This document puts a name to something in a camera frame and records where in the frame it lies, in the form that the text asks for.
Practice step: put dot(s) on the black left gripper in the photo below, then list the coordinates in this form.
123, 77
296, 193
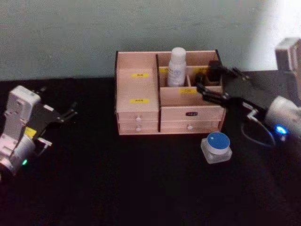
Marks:
43, 117

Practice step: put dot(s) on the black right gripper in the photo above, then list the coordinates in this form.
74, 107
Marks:
244, 94

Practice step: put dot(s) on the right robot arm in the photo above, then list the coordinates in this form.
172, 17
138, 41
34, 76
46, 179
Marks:
285, 113

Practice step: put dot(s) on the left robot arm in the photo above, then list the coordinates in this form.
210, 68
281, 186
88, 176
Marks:
17, 117

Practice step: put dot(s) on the white plastic bottle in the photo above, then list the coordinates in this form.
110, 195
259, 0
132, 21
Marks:
176, 70

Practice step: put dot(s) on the wide wooden drawer dark label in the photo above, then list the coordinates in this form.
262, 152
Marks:
174, 114

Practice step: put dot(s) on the wide plain wooden drawer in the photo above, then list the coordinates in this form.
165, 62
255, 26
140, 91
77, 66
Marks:
174, 126

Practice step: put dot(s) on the glass jar with blue lid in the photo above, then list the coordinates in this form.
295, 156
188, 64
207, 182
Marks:
217, 146

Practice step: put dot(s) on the wooden desk organizer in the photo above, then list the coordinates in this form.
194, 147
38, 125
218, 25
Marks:
138, 87

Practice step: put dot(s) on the small wooden drawer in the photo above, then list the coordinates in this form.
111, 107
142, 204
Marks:
145, 127
145, 116

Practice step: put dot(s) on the black table cloth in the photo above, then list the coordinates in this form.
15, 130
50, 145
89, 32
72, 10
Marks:
131, 179

